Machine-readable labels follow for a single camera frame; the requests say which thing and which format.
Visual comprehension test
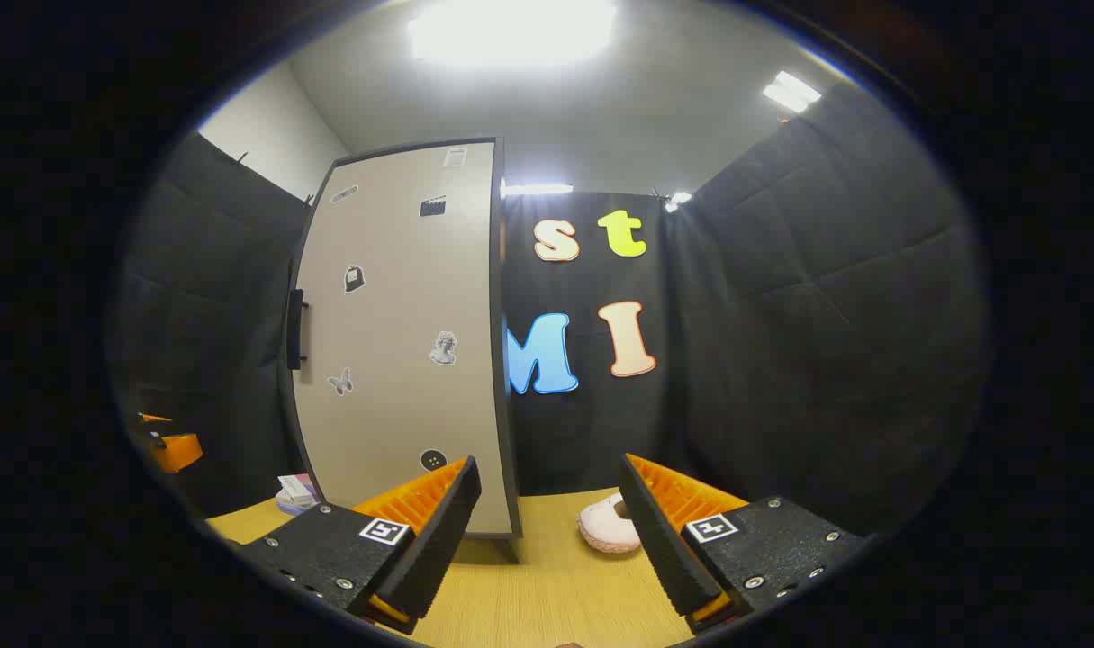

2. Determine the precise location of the pink white plush cushion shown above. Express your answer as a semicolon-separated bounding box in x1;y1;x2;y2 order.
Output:
578;492;642;554

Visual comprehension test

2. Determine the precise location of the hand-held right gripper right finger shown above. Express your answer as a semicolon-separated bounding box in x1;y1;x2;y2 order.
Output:
619;453;869;635

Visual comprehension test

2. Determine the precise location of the black backdrop cloth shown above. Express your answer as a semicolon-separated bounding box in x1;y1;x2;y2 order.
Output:
105;81;993;541

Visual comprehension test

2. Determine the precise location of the grey cabinet door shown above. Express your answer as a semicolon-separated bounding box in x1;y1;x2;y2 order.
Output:
290;139;511;538

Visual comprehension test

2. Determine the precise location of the dark grey cabinet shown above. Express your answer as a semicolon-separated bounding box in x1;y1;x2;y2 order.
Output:
488;137;524;565

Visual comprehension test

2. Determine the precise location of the large ceiling light panel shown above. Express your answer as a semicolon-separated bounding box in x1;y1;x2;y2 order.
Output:
409;0;618;66

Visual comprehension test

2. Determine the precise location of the small stack of books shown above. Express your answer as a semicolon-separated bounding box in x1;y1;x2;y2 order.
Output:
276;474;321;516

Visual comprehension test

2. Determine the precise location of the black door handle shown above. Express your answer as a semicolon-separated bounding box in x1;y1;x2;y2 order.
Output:
285;288;310;370

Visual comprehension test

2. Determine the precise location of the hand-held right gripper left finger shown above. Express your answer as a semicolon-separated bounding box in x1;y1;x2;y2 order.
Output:
239;455;483;635

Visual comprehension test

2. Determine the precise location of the small ceiling light panel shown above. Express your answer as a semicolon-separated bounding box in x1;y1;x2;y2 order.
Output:
763;71;822;114

